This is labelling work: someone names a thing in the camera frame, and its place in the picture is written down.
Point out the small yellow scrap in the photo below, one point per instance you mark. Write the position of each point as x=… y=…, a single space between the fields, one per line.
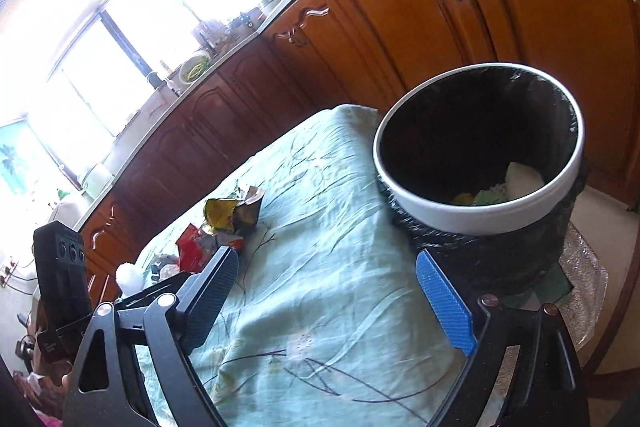
x=462 y=199

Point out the white tissue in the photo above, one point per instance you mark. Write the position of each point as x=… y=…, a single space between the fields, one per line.
x=129 y=279

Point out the bowl of green vegetables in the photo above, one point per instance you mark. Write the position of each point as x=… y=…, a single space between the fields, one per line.
x=195 y=67

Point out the pale green paper scrap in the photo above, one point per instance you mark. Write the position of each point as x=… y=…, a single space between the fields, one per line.
x=490 y=197

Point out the utensil holder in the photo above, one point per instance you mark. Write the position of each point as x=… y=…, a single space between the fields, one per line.
x=207 y=37

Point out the pale green printed tablecloth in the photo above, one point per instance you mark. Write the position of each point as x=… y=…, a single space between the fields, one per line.
x=325 y=232

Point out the red wrapper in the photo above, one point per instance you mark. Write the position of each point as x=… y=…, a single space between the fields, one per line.
x=192 y=249

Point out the white lidded container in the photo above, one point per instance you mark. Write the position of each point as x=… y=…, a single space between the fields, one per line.
x=97 y=179

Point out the grey wrapper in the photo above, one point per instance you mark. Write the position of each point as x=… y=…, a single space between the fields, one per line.
x=162 y=264

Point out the silver foil table mat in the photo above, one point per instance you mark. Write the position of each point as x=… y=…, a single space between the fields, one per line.
x=585 y=267

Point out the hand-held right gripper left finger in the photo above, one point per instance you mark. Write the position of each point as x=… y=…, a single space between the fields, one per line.
x=217 y=292

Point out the kitchen window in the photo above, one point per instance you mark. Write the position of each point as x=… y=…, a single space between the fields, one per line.
x=125 y=32

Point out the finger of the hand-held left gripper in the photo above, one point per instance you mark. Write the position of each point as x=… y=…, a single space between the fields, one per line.
x=150 y=293

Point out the teal wall poster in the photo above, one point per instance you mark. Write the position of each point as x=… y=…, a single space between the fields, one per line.
x=15 y=157

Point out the wooden lower kitchen cabinets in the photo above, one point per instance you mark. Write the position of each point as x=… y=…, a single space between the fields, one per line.
x=400 y=32

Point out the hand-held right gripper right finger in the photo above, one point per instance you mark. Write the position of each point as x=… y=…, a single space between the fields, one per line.
x=445 y=302

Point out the wooden round table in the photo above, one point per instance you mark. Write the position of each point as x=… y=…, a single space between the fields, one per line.
x=612 y=322

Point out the white-rimmed bin with black bag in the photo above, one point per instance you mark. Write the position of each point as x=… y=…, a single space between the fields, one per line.
x=450 y=212

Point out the white paper scrap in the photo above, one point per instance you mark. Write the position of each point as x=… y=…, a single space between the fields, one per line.
x=522 y=182

